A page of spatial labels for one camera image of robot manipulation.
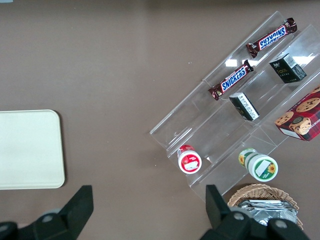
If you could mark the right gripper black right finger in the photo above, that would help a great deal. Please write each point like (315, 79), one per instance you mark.
(225, 222)

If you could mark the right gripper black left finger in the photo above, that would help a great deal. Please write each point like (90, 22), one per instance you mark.
(70, 217)

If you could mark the wicker basket with foil trays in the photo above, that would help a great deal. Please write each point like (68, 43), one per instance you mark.
(260, 191)

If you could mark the cream rectangular plastic tray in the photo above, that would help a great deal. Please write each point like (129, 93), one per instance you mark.
(30, 150)

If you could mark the stack of foil trays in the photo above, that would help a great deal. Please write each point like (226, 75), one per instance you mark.
(265, 212)

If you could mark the green and white jar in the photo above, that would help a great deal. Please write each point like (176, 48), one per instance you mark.
(262, 167)

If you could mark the red and white jar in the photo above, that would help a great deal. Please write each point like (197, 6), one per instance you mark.
(190, 161)

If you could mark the clear acrylic stepped display stand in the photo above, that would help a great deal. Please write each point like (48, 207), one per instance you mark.
(190, 120)

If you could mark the small black box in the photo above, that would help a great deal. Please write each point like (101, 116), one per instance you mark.
(243, 107)
(285, 70)

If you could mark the red chocolate chip cookie box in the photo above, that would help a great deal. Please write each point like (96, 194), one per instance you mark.
(302, 115)

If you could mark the Snickers chocolate bar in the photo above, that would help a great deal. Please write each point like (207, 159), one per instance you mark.
(272, 37)
(232, 80)

